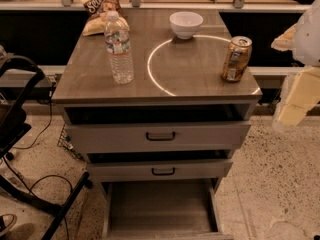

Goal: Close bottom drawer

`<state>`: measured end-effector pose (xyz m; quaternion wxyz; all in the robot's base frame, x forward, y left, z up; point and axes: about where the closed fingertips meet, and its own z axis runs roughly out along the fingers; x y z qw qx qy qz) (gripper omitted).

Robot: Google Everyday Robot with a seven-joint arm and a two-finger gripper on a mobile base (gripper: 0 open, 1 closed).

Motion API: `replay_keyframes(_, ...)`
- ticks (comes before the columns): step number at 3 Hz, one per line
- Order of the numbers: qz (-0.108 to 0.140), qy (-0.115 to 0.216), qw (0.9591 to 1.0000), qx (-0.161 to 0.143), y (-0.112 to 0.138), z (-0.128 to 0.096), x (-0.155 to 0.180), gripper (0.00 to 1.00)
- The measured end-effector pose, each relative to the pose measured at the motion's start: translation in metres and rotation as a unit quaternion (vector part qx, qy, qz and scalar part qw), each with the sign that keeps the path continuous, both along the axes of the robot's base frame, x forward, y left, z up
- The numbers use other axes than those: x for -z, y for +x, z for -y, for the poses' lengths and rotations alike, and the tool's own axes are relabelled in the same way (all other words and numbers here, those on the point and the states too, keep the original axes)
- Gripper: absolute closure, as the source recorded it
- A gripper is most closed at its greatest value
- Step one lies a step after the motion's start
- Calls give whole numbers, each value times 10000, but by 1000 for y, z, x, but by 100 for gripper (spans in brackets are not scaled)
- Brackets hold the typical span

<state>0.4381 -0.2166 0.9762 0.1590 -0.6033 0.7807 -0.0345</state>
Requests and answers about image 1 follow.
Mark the grey drawer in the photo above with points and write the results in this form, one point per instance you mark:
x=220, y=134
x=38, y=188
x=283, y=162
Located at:
x=167, y=165
x=162, y=210
x=156, y=128

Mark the grey three-drawer cabinet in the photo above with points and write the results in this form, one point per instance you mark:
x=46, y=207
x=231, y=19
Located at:
x=168, y=71

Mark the black chair frame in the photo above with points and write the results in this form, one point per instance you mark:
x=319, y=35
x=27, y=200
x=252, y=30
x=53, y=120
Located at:
x=13, y=127

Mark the gold soda can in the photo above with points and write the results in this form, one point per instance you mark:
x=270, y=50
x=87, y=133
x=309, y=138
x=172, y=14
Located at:
x=237, y=58

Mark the wire basket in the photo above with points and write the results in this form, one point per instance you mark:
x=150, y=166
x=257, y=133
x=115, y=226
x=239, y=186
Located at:
x=64, y=142

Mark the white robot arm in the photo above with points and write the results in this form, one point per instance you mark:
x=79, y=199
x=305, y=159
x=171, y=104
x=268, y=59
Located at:
x=303, y=40

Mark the brown chip bag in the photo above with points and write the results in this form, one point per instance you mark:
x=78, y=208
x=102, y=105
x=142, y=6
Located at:
x=97, y=12

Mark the clear plastic water bottle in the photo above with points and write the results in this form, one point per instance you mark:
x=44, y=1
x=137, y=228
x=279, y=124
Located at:
x=117, y=40

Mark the shoe at bottom left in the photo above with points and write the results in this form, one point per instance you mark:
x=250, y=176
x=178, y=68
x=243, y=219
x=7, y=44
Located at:
x=7, y=221

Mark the white ceramic bowl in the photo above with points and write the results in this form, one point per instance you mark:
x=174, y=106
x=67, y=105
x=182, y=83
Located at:
x=185, y=23

